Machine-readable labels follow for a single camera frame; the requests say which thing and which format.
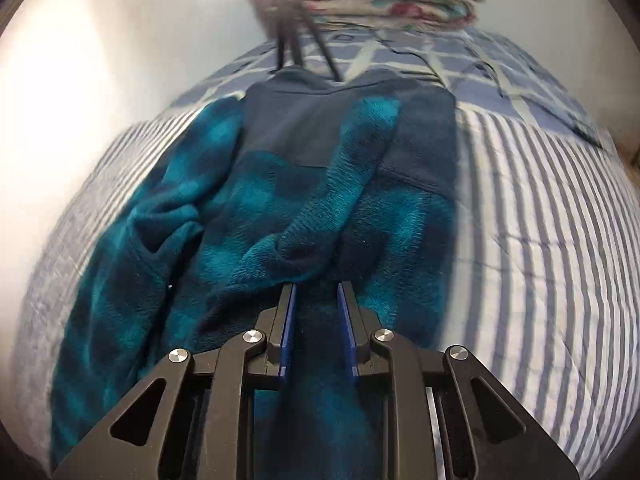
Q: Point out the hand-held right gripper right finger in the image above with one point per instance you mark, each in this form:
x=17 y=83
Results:
x=346 y=330

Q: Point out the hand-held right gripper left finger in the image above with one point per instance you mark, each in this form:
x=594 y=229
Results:
x=289 y=330

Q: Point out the teal plaid fleece jacket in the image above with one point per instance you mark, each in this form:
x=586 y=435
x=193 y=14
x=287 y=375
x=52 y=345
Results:
x=260 y=200

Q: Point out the grey striped blanket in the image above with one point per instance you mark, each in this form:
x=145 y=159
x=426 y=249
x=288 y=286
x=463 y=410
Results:
x=540 y=260

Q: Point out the black tripod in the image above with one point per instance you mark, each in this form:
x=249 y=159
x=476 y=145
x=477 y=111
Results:
x=325 y=50

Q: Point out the blue checked bedsheet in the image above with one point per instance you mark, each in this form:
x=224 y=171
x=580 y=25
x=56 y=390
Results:
x=450 y=55

